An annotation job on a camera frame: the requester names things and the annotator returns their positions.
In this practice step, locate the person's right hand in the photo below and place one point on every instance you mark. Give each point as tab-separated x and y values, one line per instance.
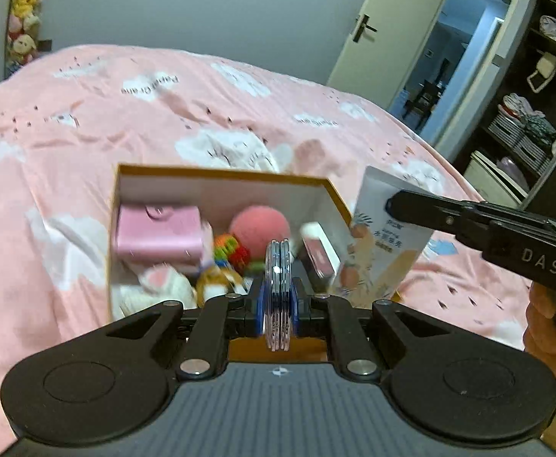
549	333

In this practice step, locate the clear round discs stack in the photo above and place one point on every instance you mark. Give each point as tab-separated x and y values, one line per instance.
278	290

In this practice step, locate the pink card holder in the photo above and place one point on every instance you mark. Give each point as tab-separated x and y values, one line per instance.
158	238

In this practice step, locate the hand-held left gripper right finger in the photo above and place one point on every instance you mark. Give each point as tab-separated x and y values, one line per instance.
294	312

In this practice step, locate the dark chair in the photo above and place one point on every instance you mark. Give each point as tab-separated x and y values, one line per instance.
425	97

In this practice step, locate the green floral folded clothes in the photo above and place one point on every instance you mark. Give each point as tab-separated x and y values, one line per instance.
542	128

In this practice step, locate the orange cardboard box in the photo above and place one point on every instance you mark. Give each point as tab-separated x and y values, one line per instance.
239	195

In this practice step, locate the clear tube of plush toys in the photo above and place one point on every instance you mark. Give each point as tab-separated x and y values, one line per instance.
23	47

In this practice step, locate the white storage bin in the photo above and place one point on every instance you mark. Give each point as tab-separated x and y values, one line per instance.
487	176

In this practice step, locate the dark wooden shelf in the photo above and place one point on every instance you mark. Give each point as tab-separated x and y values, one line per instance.
528	57

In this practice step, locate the orange fox plush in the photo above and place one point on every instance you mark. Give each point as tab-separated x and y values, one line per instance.
216	285

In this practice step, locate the white printed packet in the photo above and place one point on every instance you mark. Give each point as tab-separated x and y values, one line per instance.
378	257

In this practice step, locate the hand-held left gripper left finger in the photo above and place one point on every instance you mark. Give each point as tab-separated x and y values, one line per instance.
258	314

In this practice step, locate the purple bag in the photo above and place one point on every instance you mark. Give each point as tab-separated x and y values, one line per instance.
513	171

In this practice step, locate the pink fluffy ball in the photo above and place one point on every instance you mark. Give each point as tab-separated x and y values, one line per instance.
254	228

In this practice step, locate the white red folded clothes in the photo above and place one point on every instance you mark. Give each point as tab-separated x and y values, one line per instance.
520	107

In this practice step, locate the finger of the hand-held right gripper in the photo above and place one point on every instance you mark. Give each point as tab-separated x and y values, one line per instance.
425	212

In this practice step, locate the checked storage basket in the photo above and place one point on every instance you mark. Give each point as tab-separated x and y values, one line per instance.
532	152
506	131

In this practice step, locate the cream door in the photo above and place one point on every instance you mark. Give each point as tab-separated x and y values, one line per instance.
387	57

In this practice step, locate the colourful crochet toy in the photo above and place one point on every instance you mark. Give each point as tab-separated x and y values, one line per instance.
228	247

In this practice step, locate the small pink card box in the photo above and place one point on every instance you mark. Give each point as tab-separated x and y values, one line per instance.
320	257

